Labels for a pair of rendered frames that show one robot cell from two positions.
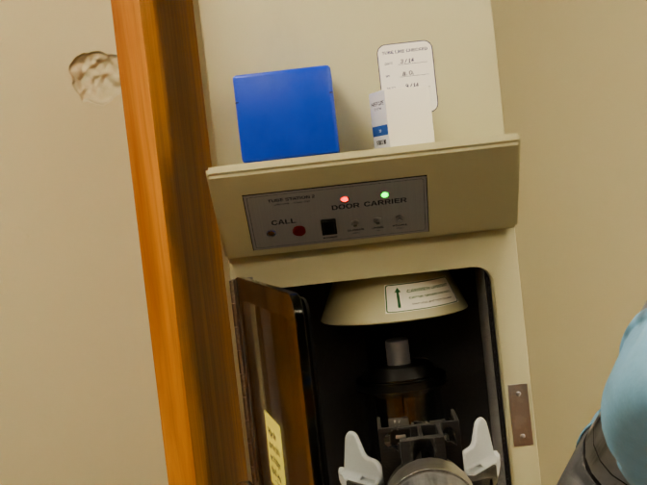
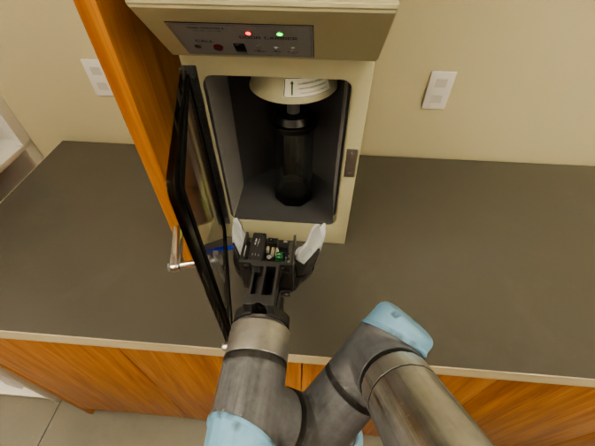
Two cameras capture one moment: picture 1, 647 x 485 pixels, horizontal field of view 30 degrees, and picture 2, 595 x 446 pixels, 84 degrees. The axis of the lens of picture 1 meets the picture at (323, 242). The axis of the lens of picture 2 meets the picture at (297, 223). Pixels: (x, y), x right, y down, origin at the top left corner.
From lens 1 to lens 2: 0.80 m
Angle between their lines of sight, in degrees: 45
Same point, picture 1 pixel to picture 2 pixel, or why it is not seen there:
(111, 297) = not seen: hidden behind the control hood
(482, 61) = not seen: outside the picture
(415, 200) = (304, 40)
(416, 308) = (302, 96)
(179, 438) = (154, 169)
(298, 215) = (214, 38)
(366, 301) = (272, 86)
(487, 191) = (360, 41)
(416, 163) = (305, 16)
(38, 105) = not seen: outside the picture
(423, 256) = (309, 67)
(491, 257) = (355, 75)
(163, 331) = (128, 111)
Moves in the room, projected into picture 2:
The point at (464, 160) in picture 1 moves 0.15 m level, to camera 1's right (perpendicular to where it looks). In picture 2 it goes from (346, 19) to (474, 20)
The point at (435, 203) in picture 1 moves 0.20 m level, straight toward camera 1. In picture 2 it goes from (320, 42) to (297, 118)
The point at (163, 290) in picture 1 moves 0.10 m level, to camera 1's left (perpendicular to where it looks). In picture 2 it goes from (121, 85) to (56, 84)
